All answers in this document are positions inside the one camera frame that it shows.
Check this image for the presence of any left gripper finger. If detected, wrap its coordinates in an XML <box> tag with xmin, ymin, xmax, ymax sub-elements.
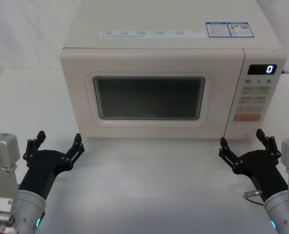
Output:
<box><xmin>22</xmin><ymin>131</ymin><xmax>47</xmax><ymax>167</ymax></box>
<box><xmin>61</xmin><ymin>133</ymin><xmax>85</xmax><ymax>170</ymax></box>

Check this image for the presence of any white table cloth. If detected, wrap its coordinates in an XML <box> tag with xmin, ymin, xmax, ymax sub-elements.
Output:
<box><xmin>0</xmin><ymin>68</ymin><xmax>289</xmax><ymax>234</ymax></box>

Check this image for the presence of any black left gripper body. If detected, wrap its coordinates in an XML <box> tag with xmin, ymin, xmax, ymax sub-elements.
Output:
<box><xmin>18</xmin><ymin>150</ymin><xmax>71</xmax><ymax>200</ymax></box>

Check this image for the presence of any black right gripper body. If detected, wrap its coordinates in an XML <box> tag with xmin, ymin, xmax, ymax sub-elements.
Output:
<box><xmin>234</xmin><ymin>149</ymin><xmax>289</xmax><ymax>202</ymax></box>

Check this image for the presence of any white curtain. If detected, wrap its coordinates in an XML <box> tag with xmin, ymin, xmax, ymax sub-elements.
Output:
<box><xmin>0</xmin><ymin>0</ymin><xmax>289</xmax><ymax>74</ymax></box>

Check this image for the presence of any thin cable with silver plug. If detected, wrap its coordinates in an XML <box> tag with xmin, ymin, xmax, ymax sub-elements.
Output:
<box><xmin>243</xmin><ymin>189</ymin><xmax>266</xmax><ymax>203</ymax></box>

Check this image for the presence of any oven control panel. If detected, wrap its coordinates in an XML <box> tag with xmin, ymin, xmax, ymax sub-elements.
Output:
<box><xmin>225</xmin><ymin>48</ymin><xmax>288</xmax><ymax>141</ymax></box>

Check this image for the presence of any cream microwave oven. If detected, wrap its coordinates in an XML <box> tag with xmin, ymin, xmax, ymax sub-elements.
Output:
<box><xmin>60</xmin><ymin>0</ymin><xmax>288</xmax><ymax>141</ymax></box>

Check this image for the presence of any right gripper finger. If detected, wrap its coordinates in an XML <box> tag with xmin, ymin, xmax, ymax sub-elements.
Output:
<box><xmin>218</xmin><ymin>136</ymin><xmax>244</xmax><ymax>174</ymax></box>
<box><xmin>255</xmin><ymin>128</ymin><xmax>281</xmax><ymax>167</ymax></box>

